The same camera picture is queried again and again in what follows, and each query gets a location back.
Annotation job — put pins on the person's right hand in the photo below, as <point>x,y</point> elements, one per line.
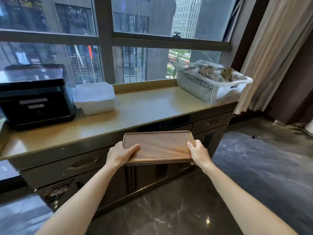
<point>198,154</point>

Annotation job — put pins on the person's left hand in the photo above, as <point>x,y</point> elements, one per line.
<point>118,155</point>

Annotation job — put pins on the person's right thumb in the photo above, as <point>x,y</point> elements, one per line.
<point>191,148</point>

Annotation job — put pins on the person's left thumb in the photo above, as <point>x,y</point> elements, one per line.
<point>133,149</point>

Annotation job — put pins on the brown wooden tray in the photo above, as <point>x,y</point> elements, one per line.
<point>159,146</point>

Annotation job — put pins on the person's right forearm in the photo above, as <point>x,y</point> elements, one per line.
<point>244,203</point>

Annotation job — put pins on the person's left forearm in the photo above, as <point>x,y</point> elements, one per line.
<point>80,201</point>

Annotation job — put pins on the dark cabinet with drawers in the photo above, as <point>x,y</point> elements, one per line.
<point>127,154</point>

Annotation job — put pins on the white plastic basket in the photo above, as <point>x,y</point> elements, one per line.
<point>207,86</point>

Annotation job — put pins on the white plastic lidded container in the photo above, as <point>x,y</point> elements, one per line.
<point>94,97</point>

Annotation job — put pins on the clear bag of dried goods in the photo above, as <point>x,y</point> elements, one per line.
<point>212,70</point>

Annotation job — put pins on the black countertop appliance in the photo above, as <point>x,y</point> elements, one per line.
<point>34,97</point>

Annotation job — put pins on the beige curtain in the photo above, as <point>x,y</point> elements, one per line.
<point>276,51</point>

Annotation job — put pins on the dark window frame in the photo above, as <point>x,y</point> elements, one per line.
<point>105,40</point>

